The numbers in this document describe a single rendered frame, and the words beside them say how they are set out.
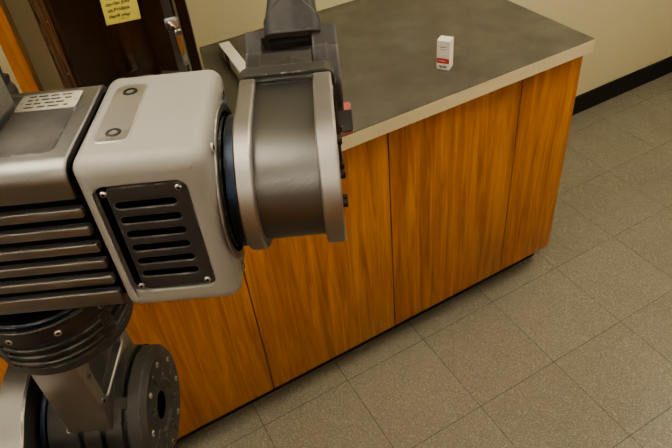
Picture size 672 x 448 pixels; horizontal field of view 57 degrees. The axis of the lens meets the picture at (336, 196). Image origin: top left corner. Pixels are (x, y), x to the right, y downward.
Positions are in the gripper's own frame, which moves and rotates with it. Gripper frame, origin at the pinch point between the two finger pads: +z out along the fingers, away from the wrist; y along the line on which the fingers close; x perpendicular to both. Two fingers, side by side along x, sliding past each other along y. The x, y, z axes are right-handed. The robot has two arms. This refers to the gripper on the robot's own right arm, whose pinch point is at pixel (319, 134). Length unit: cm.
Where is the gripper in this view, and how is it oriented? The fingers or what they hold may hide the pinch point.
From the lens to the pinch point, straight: 130.0
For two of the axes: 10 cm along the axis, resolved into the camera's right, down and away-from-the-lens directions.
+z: 0.5, 3.6, 9.3
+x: 0.9, 9.3, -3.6
